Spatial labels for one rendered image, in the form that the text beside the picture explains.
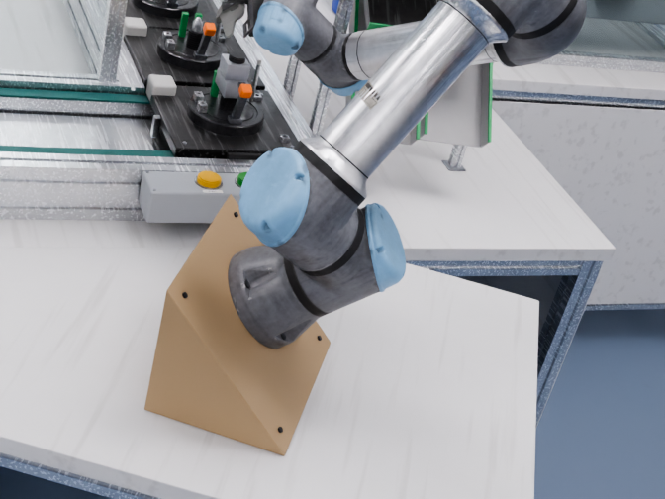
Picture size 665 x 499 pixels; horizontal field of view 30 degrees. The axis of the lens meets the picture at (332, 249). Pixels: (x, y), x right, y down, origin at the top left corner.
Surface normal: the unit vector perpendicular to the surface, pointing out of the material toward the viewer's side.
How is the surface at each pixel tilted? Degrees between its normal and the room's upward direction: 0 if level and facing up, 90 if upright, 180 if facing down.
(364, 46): 69
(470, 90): 45
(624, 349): 0
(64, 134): 0
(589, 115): 90
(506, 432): 0
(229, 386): 90
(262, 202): 60
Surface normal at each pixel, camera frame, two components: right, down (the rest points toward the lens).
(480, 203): 0.22, -0.83
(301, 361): 0.83, -0.37
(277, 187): -0.65, -0.36
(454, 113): 0.27, -0.19
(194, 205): 0.33, 0.56
